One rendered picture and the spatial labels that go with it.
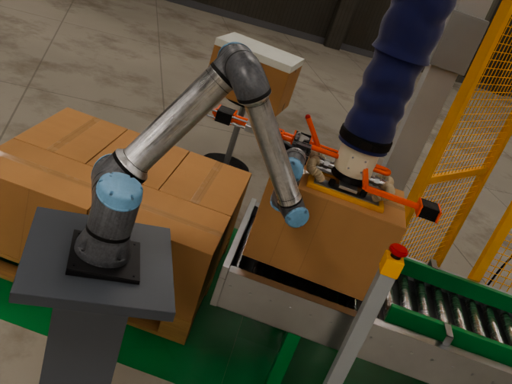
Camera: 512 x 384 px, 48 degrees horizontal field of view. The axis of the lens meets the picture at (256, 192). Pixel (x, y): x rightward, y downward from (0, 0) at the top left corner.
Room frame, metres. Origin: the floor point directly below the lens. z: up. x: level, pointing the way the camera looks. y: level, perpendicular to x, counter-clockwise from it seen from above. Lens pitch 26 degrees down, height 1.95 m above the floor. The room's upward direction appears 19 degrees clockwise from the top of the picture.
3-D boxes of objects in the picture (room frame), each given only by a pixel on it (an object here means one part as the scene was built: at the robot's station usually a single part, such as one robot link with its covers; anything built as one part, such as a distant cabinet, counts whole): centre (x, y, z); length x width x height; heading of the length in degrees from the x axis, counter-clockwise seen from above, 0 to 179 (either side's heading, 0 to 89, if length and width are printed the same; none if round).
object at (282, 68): (4.33, 0.31, 0.82); 0.60 x 0.40 x 0.40; 80
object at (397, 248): (1.85, -0.55, 1.02); 0.07 x 0.07 x 0.04
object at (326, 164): (2.35, -0.37, 1.05); 0.34 x 0.25 x 0.06; 88
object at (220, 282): (2.36, 0.01, 0.47); 0.70 x 0.03 x 0.15; 178
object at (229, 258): (2.36, 0.01, 0.58); 0.70 x 0.03 x 0.06; 178
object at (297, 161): (2.05, -0.10, 1.11); 0.12 x 0.09 x 0.10; 178
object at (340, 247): (2.35, -0.35, 0.79); 0.60 x 0.40 x 0.40; 86
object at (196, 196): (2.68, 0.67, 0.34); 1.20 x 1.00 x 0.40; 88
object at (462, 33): (3.25, -0.77, 1.62); 0.20 x 0.05 x 0.30; 88
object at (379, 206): (2.26, -0.36, 1.01); 0.34 x 0.10 x 0.05; 88
